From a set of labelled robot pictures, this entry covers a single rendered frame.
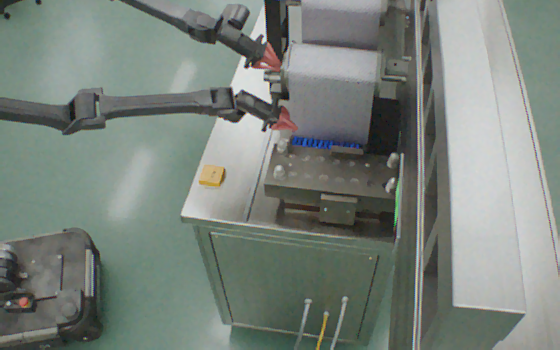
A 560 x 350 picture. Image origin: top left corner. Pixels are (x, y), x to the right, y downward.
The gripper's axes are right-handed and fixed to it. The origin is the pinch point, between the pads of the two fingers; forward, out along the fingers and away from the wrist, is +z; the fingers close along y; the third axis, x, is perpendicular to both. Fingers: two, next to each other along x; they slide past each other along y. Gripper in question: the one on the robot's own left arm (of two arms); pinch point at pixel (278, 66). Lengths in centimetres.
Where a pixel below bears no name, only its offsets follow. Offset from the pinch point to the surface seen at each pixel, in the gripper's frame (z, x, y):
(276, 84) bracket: 5.0, -8.5, -3.1
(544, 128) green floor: 197, -9, -114
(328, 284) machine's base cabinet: 53, -37, 36
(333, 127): 22.4, -1.0, 8.9
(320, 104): 14.0, 3.2, 8.4
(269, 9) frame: -6.4, -2.1, -26.3
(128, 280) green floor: 15, -144, 17
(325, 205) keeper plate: 27.2, -7.9, 31.0
